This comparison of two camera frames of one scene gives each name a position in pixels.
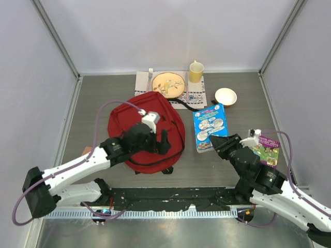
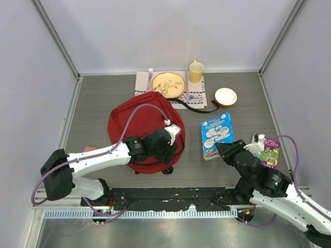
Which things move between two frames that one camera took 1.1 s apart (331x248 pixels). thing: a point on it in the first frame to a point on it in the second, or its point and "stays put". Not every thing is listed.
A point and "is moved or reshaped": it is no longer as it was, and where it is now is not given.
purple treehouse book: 268,150 stays put
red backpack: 171,121 stays put
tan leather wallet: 87,150 stays put
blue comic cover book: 210,121 is moved or reshaped
